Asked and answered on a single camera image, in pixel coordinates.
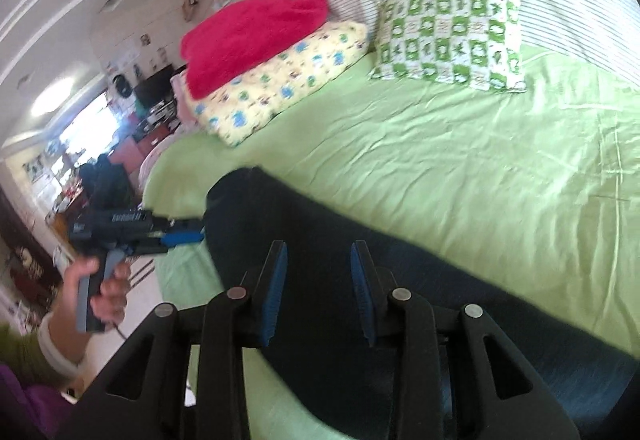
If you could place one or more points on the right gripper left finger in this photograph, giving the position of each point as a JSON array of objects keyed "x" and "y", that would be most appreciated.
[{"x": 268, "y": 291}]

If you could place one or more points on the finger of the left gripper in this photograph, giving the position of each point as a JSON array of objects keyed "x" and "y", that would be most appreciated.
[
  {"x": 181, "y": 224},
  {"x": 178, "y": 238}
]

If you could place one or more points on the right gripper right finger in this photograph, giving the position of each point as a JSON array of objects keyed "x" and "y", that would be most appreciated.
[{"x": 368, "y": 291}]

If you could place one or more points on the black pants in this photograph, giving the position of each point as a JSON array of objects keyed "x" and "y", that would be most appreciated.
[{"x": 457, "y": 358}]

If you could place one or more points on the left forearm green sleeve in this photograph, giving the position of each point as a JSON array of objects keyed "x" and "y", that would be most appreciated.
[{"x": 51, "y": 355}]

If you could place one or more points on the left hand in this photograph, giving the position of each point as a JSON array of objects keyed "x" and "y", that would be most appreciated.
[{"x": 108, "y": 304}]

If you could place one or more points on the yellow cartoon print pillow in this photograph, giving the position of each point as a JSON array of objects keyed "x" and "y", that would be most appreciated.
[{"x": 248, "y": 102}]

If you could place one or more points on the red blanket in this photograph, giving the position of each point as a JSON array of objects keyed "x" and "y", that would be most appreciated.
[{"x": 243, "y": 35}]

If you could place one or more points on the green bed sheet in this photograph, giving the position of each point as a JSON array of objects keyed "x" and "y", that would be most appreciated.
[{"x": 525, "y": 204}]

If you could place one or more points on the green white checkered pillow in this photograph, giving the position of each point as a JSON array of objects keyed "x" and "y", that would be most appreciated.
[{"x": 471, "y": 43}]

